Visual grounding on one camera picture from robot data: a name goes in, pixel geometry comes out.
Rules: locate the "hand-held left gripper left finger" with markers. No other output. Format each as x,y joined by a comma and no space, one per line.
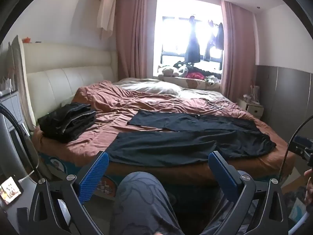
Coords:
94,176

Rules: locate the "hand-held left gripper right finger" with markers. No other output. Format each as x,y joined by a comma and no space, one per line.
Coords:
223,173

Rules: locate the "black pants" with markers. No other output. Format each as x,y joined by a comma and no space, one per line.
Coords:
171,146

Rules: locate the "person's right hand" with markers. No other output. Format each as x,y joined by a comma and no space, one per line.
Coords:
309,191

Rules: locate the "cartoon printed bed sheet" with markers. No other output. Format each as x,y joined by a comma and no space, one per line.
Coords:
56,164

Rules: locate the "grey wardrobe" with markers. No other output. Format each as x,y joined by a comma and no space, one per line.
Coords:
288,98

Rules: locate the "person's leg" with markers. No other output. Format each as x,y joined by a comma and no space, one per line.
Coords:
144,200

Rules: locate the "folded black clothes pile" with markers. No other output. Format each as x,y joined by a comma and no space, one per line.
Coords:
66,122

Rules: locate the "bed with reddish-brown cover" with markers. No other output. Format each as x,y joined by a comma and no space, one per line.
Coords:
110,117

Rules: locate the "white nightstand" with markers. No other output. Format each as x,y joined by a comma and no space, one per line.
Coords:
251,107

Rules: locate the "smartphone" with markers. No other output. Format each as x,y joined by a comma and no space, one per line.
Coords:
9,190

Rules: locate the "patterned window seat cushion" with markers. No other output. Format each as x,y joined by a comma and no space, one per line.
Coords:
193,83

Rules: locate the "red cloth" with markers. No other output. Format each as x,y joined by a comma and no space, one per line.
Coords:
195,75

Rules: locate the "cream padded headboard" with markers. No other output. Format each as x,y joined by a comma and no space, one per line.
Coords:
61,78

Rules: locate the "white beige duvet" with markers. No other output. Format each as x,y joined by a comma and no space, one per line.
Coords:
151,87

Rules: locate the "plush toy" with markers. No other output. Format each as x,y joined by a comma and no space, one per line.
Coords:
171,71

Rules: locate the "short dark hanging garment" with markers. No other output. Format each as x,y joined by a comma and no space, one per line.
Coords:
218,39

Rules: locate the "window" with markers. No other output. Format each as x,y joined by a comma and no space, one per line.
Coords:
171,29

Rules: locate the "cream hanging cloth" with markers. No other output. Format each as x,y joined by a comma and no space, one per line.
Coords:
106,12

